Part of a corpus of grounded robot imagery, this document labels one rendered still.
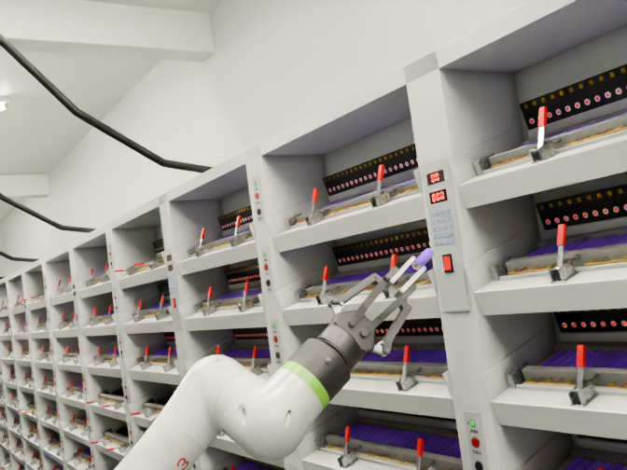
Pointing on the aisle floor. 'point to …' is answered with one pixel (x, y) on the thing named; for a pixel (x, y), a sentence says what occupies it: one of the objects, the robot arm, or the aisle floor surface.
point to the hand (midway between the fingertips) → (405, 277)
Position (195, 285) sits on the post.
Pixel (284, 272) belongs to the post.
